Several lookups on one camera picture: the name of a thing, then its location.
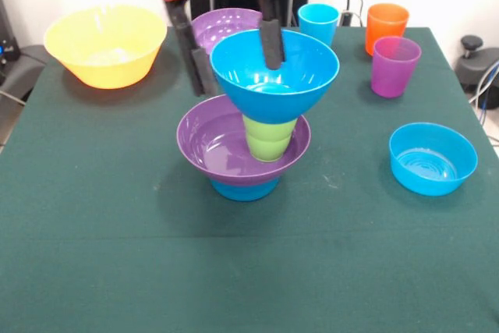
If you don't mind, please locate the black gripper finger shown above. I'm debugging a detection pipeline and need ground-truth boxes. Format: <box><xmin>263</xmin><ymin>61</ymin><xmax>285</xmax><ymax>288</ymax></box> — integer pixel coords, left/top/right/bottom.
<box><xmin>165</xmin><ymin>0</ymin><xmax>218</xmax><ymax>97</ymax></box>
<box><xmin>256</xmin><ymin>0</ymin><xmax>286</xmax><ymax>70</ymax></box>

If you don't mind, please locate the large deep blue bowl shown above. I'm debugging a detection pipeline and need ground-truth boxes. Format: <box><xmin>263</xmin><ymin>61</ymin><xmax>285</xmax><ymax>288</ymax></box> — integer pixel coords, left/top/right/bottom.
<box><xmin>209</xmin><ymin>28</ymin><xmax>341</xmax><ymax>125</ymax></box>

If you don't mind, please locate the purple bowl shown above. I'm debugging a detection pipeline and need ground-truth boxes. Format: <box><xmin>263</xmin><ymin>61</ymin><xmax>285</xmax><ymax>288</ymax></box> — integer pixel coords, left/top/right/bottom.
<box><xmin>190</xmin><ymin>7</ymin><xmax>264</xmax><ymax>56</ymax></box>
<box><xmin>176</xmin><ymin>94</ymin><xmax>313</xmax><ymax>188</ymax></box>

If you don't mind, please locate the green cup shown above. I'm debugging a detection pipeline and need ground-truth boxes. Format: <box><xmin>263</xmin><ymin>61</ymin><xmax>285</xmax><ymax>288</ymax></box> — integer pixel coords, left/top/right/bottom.
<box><xmin>246</xmin><ymin>133</ymin><xmax>294</xmax><ymax>164</ymax></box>
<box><xmin>242</xmin><ymin>114</ymin><xmax>300</xmax><ymax>143</ymax></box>

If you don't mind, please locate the purple cup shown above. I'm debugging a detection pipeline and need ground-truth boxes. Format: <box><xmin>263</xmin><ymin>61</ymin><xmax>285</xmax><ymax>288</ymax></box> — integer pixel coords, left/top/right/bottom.
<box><xmin>370</xmin><ymin>35</ymin><xmax>423</xmax><ymax>99</ymax></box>

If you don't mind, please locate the small blue bowl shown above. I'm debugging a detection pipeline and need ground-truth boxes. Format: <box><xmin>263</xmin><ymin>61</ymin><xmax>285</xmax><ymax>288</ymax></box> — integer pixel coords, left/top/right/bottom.
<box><xmin>208</xmin><ymin>176</ymin><xmax>280</xmax><ymax>202</ymax></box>
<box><xmin>388</xmin><ymin>122</ymin><xmax>479</xmax><ymax>197</ymax></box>

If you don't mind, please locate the blue cup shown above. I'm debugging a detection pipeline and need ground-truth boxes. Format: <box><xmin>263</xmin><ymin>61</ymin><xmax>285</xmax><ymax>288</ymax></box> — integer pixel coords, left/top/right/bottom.
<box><xmin>298</xmin><ymin>2</ymin><xmax>340</xmax><ymax>48</ymax></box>

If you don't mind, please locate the black power strip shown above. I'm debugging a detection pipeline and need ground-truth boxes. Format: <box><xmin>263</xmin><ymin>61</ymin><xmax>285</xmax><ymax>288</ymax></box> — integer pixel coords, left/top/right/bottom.
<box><xmin>339</xmin><ymin>9</ymin><xmax>366</xmax><ymax>27</ymax></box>

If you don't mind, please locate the yellow bowl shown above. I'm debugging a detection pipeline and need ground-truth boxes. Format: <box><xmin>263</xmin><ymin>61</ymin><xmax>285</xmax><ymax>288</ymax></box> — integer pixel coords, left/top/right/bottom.
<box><xmin>42</xmin><ymin>4</ymin><xmax>168</xmax><ymax>89</ymax></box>

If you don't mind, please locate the orange cup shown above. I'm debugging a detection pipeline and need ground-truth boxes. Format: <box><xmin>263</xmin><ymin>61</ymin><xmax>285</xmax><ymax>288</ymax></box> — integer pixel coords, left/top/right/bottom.
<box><xmin>365</xmin><ymin>2</ymin><xmax>411</xmax><ymax>57</ymax></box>

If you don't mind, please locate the black electronic device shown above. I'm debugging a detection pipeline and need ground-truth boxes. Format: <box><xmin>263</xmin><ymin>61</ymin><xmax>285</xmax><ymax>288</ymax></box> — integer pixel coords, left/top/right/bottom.
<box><xmin>0</xmin><ymin>0</ymin><xmax>21</xmax><ymax>63</ymax></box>

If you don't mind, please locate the dark green tablecloth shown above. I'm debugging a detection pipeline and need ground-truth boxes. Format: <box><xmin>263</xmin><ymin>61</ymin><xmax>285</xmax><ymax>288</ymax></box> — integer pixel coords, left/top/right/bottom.
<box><xmin>0</xmin><ymin>27</ymin><xmax>499</xmax><ymax>333</ymax></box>

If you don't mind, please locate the black knobbed equipment base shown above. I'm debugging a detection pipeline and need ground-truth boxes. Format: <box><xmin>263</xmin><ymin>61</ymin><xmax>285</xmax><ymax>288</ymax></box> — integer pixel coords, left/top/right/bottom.
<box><xmin>455</xmin><ymin>35</ymin><xmax>499</xmax><ymax>88</ymax></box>

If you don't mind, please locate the white cable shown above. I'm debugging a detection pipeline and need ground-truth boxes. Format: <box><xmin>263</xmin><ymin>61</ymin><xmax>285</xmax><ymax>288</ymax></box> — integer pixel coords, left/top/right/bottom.
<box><xmin>0</xmin><ymin>89</ymin><xmax>27</xmax><ymax>107</ymax></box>
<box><xmin>469</xmin><ymin>87</ymin><xmax>499</xmax><ymax>106</ymax></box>

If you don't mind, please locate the blue cable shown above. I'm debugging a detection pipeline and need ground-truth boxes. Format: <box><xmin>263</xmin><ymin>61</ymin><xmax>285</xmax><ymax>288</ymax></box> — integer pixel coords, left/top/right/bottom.
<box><xmin>476</xmin><ymin>60</ymin><xmax>499</xmax><ymax>123</ymax></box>

